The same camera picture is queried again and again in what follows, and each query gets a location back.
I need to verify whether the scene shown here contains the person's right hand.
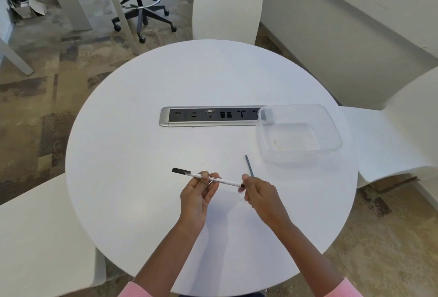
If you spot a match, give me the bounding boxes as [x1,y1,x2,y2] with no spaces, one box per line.
[242,174,292,229]

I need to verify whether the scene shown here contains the person's left hand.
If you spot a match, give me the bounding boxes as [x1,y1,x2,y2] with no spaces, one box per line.
[180,171,220,227]

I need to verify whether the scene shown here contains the white pen with black cap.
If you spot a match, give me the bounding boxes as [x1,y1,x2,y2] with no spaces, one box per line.
[172,168,246,189]

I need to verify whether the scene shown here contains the person's left forearm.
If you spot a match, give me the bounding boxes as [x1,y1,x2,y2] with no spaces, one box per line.
[133,221,206,297]

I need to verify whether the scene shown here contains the person's right forearm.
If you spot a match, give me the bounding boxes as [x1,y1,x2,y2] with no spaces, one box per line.
[270,220,346,297]

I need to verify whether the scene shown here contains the silver table socket panel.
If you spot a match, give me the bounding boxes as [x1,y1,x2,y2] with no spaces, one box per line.
[159,106,274,128]

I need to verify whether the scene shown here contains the clear plastic container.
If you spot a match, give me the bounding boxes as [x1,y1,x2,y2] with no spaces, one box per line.
[257,104,343,167]

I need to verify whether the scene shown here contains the pink sweater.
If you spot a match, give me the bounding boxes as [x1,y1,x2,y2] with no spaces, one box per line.
[118,277,364,297]

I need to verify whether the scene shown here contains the white chair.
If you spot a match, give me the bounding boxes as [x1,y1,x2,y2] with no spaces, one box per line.
[192,0,264,46]
[339,65,438,190]
[0,172,107,297]

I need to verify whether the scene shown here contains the black office stool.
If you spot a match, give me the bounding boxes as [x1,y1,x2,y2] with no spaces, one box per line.
[107,0,178,44]

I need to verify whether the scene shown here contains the white slanted desk leg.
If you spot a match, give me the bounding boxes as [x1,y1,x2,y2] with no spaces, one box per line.
[97,0,142,56]
[0,36,35,77]

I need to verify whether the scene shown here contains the cardboard pieces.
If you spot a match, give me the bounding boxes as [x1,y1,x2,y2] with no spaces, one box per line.
[10,0,47,20]

